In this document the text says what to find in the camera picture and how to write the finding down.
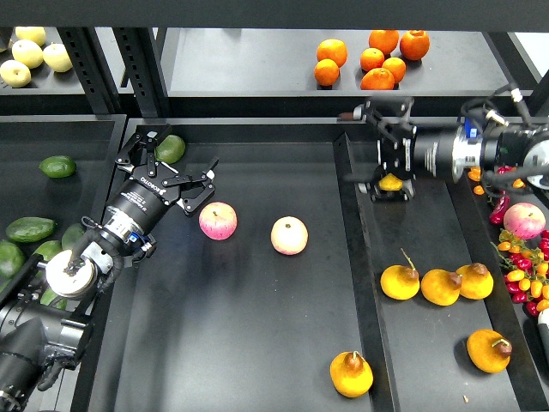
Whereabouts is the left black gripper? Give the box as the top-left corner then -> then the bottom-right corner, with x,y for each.
105,124 -> 219,240

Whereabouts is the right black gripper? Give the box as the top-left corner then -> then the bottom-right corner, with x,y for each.
338,97 -> 462,202

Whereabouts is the yellow pear with brown top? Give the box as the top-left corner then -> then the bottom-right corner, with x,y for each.
329,351 -> 373,398

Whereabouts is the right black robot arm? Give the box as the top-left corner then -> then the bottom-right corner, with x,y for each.
338,84 -> 548,201

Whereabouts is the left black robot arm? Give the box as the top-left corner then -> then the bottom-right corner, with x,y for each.
1,124 -> 219,411

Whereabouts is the green avocado in tray corner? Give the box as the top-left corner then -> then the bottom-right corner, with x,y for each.
155,134 -> 186,164

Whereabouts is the yellow pear near red apples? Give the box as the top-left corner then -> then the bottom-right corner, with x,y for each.
377,173 -> 403,191

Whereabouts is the green avocado left tray top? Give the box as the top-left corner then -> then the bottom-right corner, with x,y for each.
39,155 -> 76,179

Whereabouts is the yellow pear left of row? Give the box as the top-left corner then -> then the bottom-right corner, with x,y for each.
380,249 -> 420,300

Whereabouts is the yellow pear of row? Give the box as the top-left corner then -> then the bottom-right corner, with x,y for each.
420,269 -> 462,306
380,249 -> 420,300
455,263 -> 494,300

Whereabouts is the yellow pear middle of row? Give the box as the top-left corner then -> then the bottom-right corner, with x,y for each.
420,269 -> 462,306

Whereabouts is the green avocado middle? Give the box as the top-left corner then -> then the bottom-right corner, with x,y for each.
33,239 -> 63,262

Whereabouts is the pale yellow pear right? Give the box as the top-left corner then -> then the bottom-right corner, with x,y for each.
43,43 -> 73,73

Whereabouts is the pale yellow pear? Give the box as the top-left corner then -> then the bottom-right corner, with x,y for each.
0,59 -> 32,88
43,43 -> 73,73
11,39 -> 44,70
15,26 -> 46,46

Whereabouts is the yellow pear right of row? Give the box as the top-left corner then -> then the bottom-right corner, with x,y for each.
455,263 -> 494,300

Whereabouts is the pale yellow pear middle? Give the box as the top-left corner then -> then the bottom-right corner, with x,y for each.
11,39 -> 44,70

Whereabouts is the pale yellow pear front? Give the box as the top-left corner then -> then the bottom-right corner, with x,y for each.
0,59 -> 32,88

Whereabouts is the pale yellow pear top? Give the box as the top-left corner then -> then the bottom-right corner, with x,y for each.
15,26 -> 46,46

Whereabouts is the green avocado left edge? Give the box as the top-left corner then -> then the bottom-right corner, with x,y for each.
0,239 -> 26,279

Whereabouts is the orange fruit front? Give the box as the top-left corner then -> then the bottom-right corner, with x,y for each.
360,68 -> 395,90

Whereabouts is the orange fruit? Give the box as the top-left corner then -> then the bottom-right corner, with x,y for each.
317,39 -> 348,67
360,68 -> 395,90
368,30 -> 400,55
314,58 -> 340,87
359,47 -> 385,72
382,57 -> 407,84
400,30 -> 431,61

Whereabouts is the pink red apple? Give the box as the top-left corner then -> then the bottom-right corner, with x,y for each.
199,202 -> 238,240

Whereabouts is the orange fruit right lower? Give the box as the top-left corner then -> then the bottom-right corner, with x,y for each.
382,57 -> 407,84

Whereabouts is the orange fruit centre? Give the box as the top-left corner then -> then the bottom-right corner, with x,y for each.
359,47 -> 385,72

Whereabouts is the orange fruit lower left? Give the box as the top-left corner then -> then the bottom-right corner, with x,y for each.
314,58 -> 340,87

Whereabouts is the orange cherry tomato bunch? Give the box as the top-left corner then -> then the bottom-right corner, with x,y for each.
467,167 -> 486,196

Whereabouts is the orange fruit far left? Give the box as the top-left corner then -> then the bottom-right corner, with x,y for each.
317,39 -> 348,67

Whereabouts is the orange fruit top right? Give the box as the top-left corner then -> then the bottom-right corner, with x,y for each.
400,30 -> 431,61

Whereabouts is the black left tray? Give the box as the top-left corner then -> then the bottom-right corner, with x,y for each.
1,115 -> 126,411

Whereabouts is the black tray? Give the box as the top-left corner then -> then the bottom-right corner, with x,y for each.
86,119 -> 548,411
1,115 -> 126,411

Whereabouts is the pale pink apple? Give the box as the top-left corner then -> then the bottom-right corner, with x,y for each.
270,216 -> 309,256

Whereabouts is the red cherry tomato bunch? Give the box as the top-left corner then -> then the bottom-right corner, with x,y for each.
497,166 -> 514,174

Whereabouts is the red chili pepper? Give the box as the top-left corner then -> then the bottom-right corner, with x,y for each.
489,194 -> 510,225

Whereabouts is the yellow cherry tomato bunch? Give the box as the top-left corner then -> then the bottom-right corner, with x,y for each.
512,179 -> 525,189

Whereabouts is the black centre tray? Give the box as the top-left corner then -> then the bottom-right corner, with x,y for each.
86,119 -> 548,411

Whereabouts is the mixed cherry tomato bunch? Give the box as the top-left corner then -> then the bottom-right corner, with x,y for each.
496,229 -> 548,318

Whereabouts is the black metal shelf frame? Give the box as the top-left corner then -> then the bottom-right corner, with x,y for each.
0,0 -> 549,119

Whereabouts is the dark avocado by tray wall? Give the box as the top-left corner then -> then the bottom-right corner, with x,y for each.
61,222 -> 86,251

